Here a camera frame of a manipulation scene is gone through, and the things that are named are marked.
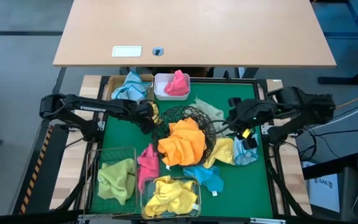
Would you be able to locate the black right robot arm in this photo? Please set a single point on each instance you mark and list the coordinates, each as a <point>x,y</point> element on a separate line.
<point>303,105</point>

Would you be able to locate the grey round desk grommet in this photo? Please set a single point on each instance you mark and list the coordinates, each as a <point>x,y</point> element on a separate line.
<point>158,51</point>

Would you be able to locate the silver corner bracket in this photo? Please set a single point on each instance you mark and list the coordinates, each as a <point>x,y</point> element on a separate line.
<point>266,129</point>
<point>100,125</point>

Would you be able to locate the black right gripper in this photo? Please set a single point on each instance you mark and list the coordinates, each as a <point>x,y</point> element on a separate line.
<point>249,115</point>

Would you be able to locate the white labelled carton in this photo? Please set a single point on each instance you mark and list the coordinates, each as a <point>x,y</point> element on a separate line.
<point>323,194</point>

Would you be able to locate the light blue microfiber towel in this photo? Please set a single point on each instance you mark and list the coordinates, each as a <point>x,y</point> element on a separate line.
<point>244,155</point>
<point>130,90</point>

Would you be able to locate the white plastic bin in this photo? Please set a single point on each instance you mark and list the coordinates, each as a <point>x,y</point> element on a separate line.
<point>160,88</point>

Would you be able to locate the beige desk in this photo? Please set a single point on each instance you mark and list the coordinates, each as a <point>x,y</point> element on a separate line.
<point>197,28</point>

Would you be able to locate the white metal bracket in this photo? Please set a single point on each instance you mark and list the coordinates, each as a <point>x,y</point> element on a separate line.
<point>267,221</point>

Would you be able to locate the pale green microfiber towel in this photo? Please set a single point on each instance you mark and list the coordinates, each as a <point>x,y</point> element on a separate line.
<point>211,112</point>

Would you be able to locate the white rectangular desk plate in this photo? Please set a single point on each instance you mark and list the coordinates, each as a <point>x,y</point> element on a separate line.
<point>126,51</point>

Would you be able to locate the tan wooden box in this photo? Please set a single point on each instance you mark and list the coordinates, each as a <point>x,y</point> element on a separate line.
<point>112,81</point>

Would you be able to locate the black desk base frame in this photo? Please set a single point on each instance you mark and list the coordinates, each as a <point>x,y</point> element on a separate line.
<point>337,81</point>

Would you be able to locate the green table mat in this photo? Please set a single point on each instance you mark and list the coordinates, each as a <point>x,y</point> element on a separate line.
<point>244,193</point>

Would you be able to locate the clear plastic container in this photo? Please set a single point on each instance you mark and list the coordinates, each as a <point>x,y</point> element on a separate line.
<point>146,186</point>

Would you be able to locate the lime green microfiber towel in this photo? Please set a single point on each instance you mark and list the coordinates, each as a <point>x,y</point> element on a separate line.
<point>117,182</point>

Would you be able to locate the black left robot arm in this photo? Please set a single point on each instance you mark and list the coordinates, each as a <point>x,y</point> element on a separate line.
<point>89,105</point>

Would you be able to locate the black stand with hazard stripes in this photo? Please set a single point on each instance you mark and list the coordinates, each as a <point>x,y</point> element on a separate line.
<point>42,174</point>

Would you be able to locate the turquoise microfiber towel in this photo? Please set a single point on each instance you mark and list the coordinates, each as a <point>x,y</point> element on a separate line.
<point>205,177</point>

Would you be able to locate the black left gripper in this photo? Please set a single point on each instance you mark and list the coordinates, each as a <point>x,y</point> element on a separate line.
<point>143,112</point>

